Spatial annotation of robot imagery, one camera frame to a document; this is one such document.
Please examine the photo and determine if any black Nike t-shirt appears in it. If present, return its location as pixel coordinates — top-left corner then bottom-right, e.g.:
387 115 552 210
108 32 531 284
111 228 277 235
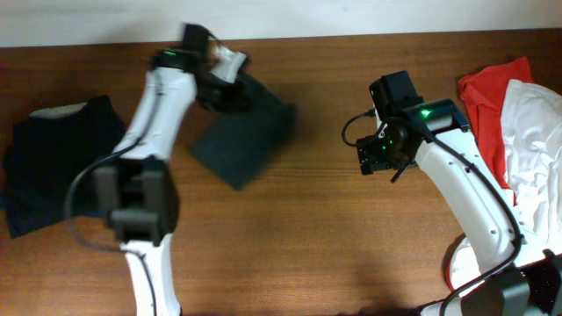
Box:
190 74 297 190

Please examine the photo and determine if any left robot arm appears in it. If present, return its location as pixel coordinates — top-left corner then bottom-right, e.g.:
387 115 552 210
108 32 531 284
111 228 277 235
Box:
92 24 250 315

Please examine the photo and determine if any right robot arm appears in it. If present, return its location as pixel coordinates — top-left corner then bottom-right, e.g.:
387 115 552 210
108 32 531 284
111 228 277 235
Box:
353 71 561 316

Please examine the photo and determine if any folded black clothes stack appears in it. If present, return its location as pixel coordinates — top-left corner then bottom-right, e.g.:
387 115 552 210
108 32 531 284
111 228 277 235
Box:
2 96 126 238

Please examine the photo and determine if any red t-shirt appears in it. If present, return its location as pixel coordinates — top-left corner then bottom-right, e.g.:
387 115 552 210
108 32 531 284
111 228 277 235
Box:
458 57 533 203

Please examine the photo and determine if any white t-shirt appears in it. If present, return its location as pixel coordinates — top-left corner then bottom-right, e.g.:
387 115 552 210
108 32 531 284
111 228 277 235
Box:
445 78 562 293

